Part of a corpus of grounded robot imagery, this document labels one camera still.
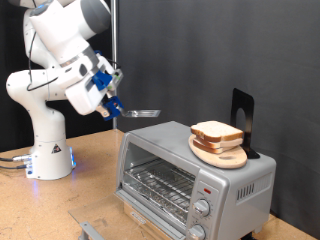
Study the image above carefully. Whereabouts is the wooden riser under oven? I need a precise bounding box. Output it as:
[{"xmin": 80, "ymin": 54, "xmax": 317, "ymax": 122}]
[{"xmin": 123, "ymin": 201, "xmax": 178, "ymax": 240}]

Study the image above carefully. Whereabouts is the metal pole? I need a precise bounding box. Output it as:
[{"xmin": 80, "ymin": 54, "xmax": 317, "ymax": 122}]
[{"xmin": 110, "ymin": 0, "xmax": 119, "ymax": 130}]

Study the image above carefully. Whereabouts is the silver toaster oven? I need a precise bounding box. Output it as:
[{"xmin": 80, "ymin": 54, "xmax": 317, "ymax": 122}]
[{"xmin": 114, "ymin": 120, "xmax": 277, "ymax": 240}]

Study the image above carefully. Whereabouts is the glass oven door with handle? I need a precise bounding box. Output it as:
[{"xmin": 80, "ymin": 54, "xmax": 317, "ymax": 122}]
[{"xmin": 68, "ymin": 190, "xmax": 188, "ymax": 240}]

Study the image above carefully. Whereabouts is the black base cable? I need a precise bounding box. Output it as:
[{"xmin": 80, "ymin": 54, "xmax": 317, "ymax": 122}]
[
  {"xmin": 0, "ymin": 153, "xmax": 32, "ymax": 163},
  {"xmin": 0, "ymin": 163, "xmax": 28, "ymax": 170}
]

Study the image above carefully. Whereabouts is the metal spatula with blue block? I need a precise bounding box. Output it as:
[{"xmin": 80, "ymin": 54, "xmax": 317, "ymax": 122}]
[{"xmin": 101, "ymin": 95, "xmax": 162, "ymax": 122}]

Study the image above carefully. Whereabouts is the black metal bookend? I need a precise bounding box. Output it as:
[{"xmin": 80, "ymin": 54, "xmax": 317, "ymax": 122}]
[{"xmin": 229, "ymin": 87, "xmax": 261, "ymax": 160}]

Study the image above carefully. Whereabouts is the round wooden serving board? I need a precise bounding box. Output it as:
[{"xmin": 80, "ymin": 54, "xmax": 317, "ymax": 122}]
[{"xmin": 188, "ymin": 133, "xmax": 248, "ymax": 170}]

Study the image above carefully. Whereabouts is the silver oven knob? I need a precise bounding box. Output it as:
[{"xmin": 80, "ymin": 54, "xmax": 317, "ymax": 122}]
[
  {"xmin": 188, "ymin": 224, "xmax": 207, "ymax": 240},
  {"xmin": 193, "ymin": 199, "xmax": 211, "ymax": 218}
]

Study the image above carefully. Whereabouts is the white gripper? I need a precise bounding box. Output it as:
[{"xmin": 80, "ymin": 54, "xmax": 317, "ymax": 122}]
[{"xmin": 65, "ymin": 54, "xmax": 124, "ymax": 120}]

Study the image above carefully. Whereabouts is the white bread slice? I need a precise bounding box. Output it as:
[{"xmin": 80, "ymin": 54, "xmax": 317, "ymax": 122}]
[
  {"xmin": 194, "ymin": 134, "xmax": 244, "ymax": 150},
  {"xmin": 190, "ymin": 120, "xmax": 244, "ymax": 143},
  {"xmin": 192, "ymin": 139, "xmax": 234, "ymax": 155}
]

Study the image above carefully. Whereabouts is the wire oven rack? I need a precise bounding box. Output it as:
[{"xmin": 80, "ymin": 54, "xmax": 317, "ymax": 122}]
[{"xmin": 123, "ymin": 159, "xmax": 197, "ymax": 225}]

